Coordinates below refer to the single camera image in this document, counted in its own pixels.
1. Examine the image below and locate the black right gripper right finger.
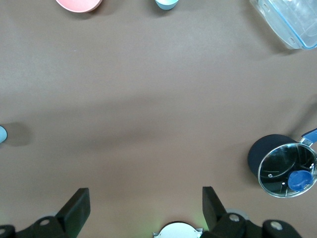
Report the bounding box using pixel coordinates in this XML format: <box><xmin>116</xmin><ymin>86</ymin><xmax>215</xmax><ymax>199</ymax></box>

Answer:
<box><xmin>200</xmin><ymin>186</ymin><xmax>306</xmax><ymax>238</ymax></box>

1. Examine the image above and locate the light blue plastic cup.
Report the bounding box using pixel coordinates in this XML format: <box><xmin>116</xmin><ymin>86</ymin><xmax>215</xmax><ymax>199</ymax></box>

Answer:
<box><xmin>155</xmin><ymin>0</ymin><xmax>180</xmax><ymax>11</ymax></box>
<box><xmin>0</xmin><ymin>125</ymin><xmax>8</xmax><ymax>145</ymax></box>

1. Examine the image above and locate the clear container with blue seal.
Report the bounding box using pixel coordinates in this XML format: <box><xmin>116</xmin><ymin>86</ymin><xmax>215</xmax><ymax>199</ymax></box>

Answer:
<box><xmin>249</xmin><ymin>0</ymin><xmax>317</xmax><ymax>51</ymax></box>

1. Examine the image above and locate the glass lid with blue knob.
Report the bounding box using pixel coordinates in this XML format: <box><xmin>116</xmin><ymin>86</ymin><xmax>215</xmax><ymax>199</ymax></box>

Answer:
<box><xmin>258</xmin><ymin>143</ymin><xmax>317</xmax><ymax>199</ymax></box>

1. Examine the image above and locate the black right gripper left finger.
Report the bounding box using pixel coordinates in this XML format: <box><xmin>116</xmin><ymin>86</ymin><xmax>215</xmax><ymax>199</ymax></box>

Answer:
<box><xmin>0</xmin><ymin>187</ymin><xmax>91</xmax><ymax>238</ymax></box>

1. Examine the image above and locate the pink plastic bowl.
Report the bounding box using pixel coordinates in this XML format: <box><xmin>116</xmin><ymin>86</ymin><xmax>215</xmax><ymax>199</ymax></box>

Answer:
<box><xmin>54</xmin><ymin>0</ymin><xmax>104</xmax><ymax>14</ymax></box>

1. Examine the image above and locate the white round disc with tabs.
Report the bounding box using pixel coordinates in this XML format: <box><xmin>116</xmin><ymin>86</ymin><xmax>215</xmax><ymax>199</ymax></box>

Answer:
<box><xmin>152</xmin><ymin>221</ymin><xmax>205</xmax><ymax>238</ymax></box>

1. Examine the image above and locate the dark pot with blue handle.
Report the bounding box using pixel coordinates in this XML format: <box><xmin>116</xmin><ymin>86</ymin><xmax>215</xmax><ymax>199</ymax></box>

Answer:
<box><xmin>247</xmin><ymin>127</ymin><xmax>317</xmax><ymax>199</ymax></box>

